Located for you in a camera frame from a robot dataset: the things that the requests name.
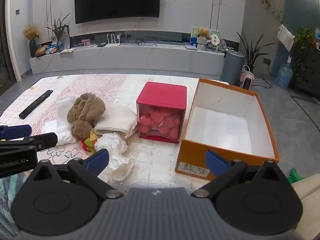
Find brown towel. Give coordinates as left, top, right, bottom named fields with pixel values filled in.
left=66, top=92, right=107, bottom=141

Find grey trash can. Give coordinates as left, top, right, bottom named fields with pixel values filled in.
left=221, top=49, right=246, bottom=86

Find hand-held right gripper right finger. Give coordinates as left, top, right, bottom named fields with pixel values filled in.
left=191, top=150, right=288, bottom=200

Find red cube container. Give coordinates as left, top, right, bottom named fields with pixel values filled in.
left=136, top=81, right=188, bottom=144

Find white hanging cloth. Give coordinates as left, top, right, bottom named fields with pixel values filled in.
left=277, top=24, right=296, bottom=52

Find cream cushion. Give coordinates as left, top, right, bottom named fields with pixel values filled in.
left=290, top=174, right=320, bottom=240

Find white round hand fan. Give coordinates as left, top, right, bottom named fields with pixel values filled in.
left=208, top=33, right=221, bottom=50

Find white folded cloth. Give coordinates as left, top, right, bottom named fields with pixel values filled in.
left=55, top=96, right=78, bottom=145

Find leafy potted plant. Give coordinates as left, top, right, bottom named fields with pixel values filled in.
left=292, top=26, right=317, bottom=81

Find teal patterned cloth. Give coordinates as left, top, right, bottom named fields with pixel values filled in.
left=0, top=174, right=28, bottom=240

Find grey marble television console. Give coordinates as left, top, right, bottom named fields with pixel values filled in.
left=29, top=29, right=225, bottom=78

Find dark vase with yellow flowers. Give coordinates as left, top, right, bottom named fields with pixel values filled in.
left=22, top=24, right=41, bottom=58

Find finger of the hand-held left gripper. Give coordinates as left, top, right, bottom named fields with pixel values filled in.
left=0, top=124, right=32, bottom=140
left=0, top=132, right=59, bottom=153

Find crochet fruit toy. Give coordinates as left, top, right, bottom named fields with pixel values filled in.
left=80, top=137, right=97, bottom=153

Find green plastic object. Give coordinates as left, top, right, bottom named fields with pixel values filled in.
left=286, top=168, right=305, bottom=184

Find white cloth bag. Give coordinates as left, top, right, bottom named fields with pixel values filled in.
left=93, top=104, right=138, bottom=139

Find white lace tablecloth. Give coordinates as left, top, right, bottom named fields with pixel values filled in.
left=0, top=74, right=208, bottom=188

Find black cables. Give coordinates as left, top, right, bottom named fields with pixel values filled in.
left=134, top=39, right=157, bottom=47

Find crumpled clear plastic bag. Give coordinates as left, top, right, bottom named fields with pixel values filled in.
left=101, top=154, right=136, bottom=182
left=94, top=132, right=128, bottom=159

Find white router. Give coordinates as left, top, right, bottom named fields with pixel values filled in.
left=105, top=32, right=121, bottom=48

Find black television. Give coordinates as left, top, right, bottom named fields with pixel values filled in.
left=74, top=0, right=162, bottom=25

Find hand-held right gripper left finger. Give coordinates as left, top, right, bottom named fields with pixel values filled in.
left=26, top=149, right=124, bottom=200

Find blue water bottle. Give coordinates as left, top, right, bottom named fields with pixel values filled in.
left=274, top=56, right=294, bottom=89

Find dark cabinet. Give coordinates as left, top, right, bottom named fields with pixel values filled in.
left=294, top=44, right=320, bottom=98

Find brown teddy bear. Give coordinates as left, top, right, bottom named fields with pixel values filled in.
left=197, top=28, right=210, bottom=41

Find orange cardboard box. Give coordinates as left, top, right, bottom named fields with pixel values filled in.
left=175, top=78, right=280, bottom=180

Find gold ornament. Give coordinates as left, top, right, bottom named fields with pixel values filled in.
left=35, top=45, right=50, bottom=58

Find green plant in blue vase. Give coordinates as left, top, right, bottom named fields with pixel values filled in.
left=45, top=13, right=71, bottom=53

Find pink woven basket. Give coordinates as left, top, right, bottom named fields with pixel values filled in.
left=240, top=64, right=251, bottom=81

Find black remote control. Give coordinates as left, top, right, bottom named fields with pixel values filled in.
left=19, top=90, right=54, bottom=119

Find pink space heater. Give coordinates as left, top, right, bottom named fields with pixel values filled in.
left=241, top=72, right=255, bottom=91

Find snake plant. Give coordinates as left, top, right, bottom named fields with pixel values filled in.
left=236, top=31, right=268, bottom=73

